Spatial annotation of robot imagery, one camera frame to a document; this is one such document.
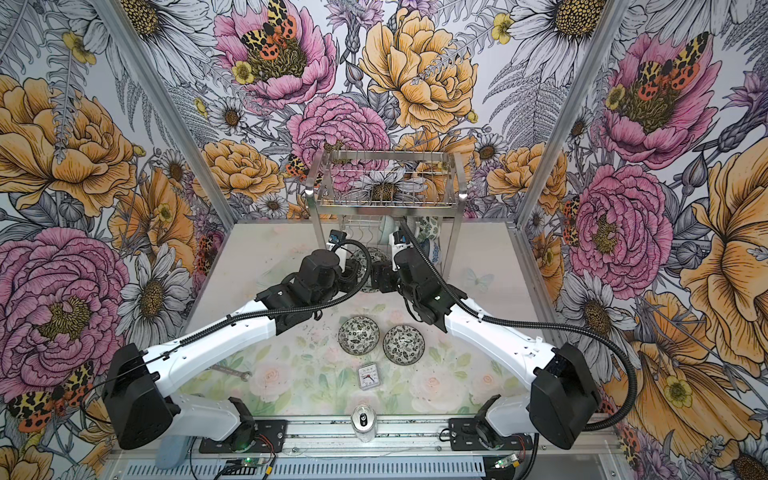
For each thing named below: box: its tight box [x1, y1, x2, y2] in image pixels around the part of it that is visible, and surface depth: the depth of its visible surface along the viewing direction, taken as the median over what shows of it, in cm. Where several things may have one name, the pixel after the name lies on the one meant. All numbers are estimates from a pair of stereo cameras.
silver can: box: [351, 404, 377, 443], surface depth 66 cm
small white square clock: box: [358, 364, 380, 391], surface depth 83 cm
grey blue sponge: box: [156, 435, 193, 470], surface depth 71 cm
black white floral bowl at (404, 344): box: [382, 324, 426, 366], surface depth 89 cm
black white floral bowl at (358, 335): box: [337, 315, 381, 356], surface depth 91 cm
